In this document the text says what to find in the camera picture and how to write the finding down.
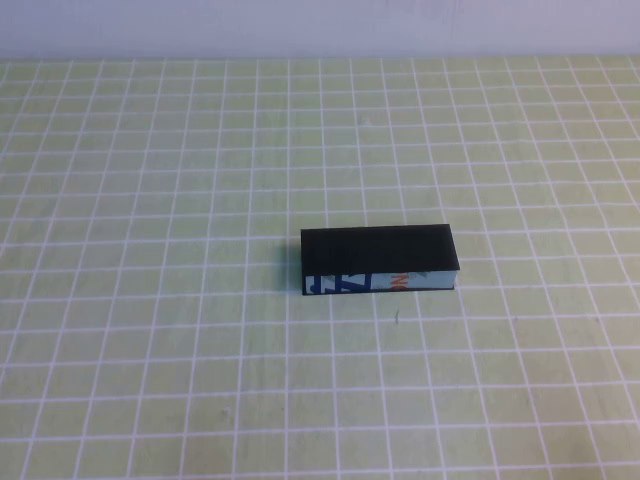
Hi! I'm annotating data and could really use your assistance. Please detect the black glasses case printed sides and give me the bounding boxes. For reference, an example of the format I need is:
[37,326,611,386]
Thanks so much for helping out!
[299,223,460,298]

